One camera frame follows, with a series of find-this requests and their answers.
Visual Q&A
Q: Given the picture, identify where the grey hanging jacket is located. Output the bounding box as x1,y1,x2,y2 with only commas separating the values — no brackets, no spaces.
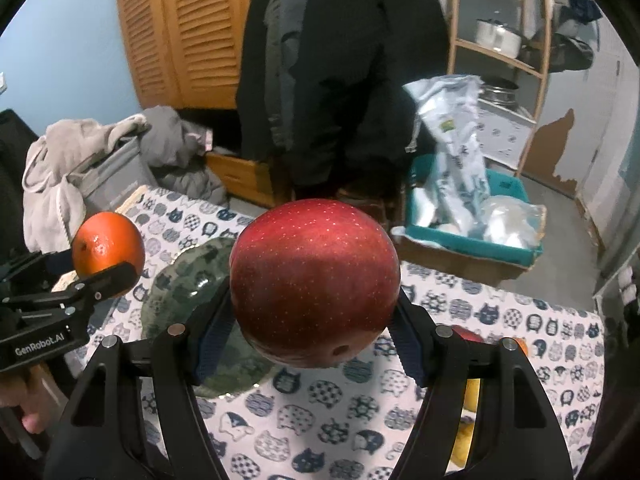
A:
262,0,301,146

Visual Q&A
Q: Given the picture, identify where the steel bowl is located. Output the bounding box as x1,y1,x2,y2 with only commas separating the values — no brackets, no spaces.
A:
480,76,521,106

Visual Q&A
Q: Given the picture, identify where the wooden drawer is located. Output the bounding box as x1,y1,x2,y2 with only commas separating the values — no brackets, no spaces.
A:
205,150,276,208

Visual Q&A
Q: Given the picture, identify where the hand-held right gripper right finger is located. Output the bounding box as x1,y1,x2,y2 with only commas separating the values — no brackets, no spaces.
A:
387,292,576,480

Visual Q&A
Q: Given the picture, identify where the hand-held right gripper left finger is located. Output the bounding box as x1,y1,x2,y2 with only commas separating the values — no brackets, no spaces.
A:
47,280,241,480

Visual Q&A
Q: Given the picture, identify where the grey hanging bag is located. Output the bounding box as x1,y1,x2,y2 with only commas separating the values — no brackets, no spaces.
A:
550,35,596,72

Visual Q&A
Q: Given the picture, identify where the white cat print box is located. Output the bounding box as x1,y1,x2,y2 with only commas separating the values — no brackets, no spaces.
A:
475,100,538,171

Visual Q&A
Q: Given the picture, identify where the grey storage bin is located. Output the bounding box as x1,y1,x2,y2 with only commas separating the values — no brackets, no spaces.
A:
65,137,161,221

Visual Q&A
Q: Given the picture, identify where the bright red apple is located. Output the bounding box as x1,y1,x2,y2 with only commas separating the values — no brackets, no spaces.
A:
450,325,486,345

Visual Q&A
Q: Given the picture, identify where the clear plastic bag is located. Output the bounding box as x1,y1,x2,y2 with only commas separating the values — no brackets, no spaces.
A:
472,195,546,251

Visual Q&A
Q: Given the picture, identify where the metal pot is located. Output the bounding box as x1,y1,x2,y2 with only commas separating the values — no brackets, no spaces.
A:
474,17,523,59

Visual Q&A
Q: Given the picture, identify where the wooden shelf rack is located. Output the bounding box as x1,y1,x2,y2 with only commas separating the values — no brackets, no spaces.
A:
446,0,553,178

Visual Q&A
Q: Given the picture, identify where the yellow green apple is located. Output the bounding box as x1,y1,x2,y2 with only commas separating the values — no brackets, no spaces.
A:
462,379,482,411

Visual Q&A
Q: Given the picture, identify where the green patterned plate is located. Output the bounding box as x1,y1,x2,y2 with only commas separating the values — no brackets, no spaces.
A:
140,237,278,401

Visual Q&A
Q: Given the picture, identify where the wooden louvered cabinet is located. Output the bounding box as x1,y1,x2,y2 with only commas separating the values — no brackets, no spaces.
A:
114,0,261,111

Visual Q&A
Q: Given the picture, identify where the black hanging jacket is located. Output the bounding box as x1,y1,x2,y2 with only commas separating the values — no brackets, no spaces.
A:
235,0,451,201

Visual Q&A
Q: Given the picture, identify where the grey garment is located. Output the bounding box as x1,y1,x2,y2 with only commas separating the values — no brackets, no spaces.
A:
137,105,228,206

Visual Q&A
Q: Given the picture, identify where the silver plastic bag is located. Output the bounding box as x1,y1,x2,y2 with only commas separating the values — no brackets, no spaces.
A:
407,187,448,231

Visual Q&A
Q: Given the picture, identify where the yellow fruit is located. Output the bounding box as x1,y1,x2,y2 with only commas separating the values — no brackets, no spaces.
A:
449,417,475,467

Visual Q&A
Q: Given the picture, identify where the dark red speckled apple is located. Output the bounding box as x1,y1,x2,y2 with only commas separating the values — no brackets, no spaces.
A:
229,199,402,370

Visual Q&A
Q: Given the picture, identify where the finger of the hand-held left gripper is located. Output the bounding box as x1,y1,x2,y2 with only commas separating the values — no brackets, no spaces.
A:
0,250,76,296
50,261,139,313

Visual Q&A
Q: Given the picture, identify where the cat print tablecloth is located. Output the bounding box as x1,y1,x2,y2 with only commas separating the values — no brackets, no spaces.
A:
65,185,608,480

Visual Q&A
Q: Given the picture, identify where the person's left hand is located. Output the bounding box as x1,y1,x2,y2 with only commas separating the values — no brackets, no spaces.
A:
0,365,68,433

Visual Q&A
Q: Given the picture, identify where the teal cardboard box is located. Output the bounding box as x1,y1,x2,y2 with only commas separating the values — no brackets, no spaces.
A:
392,155,547,286

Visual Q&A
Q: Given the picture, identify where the printed white plastic bag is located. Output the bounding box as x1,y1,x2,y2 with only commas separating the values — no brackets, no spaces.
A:
402,75,493,238

